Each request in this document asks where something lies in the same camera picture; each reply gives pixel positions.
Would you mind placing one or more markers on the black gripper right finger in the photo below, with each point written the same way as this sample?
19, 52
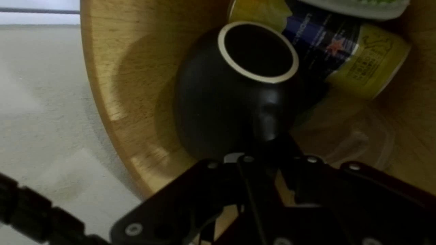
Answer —
363, 204

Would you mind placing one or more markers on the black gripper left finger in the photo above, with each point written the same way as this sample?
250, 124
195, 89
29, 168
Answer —
182, 204

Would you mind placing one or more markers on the black round mug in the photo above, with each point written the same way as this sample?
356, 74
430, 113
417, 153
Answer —
227, 104

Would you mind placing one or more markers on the zebra pattern wooden bowl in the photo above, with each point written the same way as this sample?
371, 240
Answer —
137, 90

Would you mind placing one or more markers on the yellow blue can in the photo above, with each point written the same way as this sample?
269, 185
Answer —
363, 59

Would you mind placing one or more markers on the green white sponge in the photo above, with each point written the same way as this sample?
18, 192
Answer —
355, 8

